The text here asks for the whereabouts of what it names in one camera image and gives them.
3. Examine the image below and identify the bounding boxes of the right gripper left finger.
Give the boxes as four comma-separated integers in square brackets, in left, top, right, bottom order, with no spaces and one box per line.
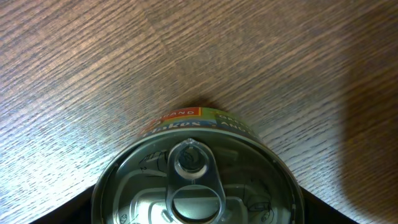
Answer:
[31,185,95,224]

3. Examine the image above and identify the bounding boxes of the silver tin can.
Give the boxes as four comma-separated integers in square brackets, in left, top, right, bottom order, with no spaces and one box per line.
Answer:
[91,107,305,224]

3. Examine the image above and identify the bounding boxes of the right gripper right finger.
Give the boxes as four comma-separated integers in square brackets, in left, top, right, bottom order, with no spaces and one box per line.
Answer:
[301,187,358,224]

